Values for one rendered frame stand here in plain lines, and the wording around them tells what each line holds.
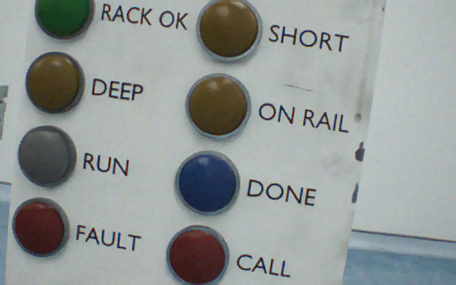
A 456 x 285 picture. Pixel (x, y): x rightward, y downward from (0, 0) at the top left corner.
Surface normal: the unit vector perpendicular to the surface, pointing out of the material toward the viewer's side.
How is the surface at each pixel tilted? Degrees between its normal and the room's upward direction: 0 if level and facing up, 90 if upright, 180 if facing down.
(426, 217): 90
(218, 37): 92
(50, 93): 93
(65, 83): 90
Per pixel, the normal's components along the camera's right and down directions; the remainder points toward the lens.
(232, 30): -0.07, 0.15
